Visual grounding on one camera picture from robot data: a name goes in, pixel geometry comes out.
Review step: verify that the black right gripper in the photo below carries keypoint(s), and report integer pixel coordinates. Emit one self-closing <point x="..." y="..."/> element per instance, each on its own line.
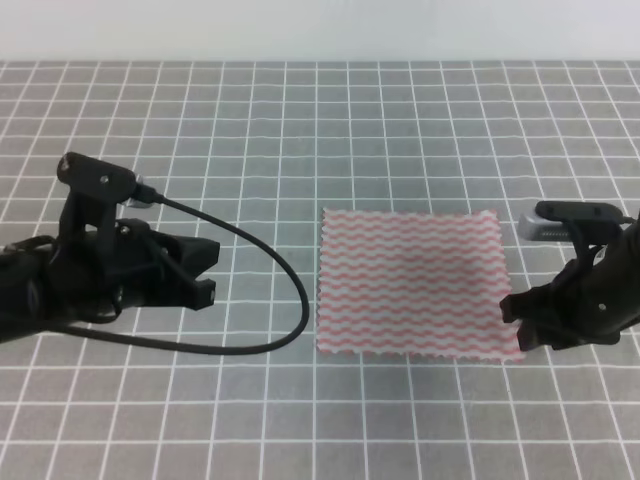
<point x="593" y="303"/>

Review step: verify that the pink wavy striped towel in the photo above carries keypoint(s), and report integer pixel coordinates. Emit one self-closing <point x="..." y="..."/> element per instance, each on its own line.
<point x="414" y="284"/>

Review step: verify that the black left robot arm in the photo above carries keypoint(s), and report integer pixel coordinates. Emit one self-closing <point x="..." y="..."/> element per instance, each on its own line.
<point x="22" y="291"/>

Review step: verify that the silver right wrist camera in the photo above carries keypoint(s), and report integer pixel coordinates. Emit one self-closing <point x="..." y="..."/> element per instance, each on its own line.
<point x="565" y="221"/>

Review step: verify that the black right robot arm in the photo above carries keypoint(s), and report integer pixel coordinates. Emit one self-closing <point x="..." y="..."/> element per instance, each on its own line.
<point x="596" y="295"/>

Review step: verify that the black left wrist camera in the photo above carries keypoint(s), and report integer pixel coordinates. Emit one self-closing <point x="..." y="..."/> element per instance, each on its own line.
<point x="105" y="182"/>

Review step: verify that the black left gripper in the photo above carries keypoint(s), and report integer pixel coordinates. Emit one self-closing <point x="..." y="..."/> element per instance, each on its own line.
<point x="83" y="283"/>

